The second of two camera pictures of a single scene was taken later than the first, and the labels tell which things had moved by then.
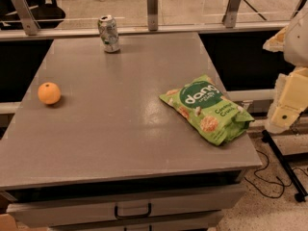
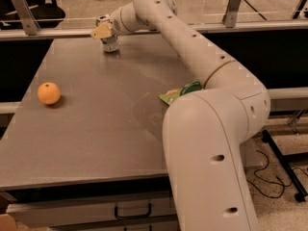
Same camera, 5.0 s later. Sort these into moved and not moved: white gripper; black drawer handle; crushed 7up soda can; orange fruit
Moved: white gripper
Not moved: black drawer handle; orange fruit; crushed 7up soda can
